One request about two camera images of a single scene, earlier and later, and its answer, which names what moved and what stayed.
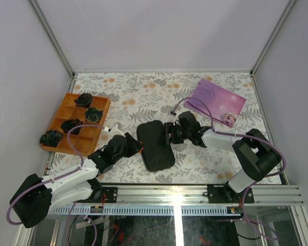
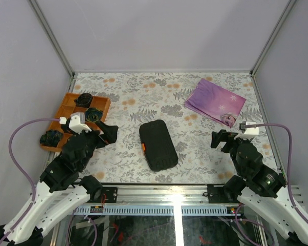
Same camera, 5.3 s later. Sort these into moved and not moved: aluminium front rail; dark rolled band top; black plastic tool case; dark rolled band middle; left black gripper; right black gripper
Moved: left black gripper; right black gripper
Not moved: black plastic tool case; dark rolled band middle; aluminium front rail; dark rolled band top
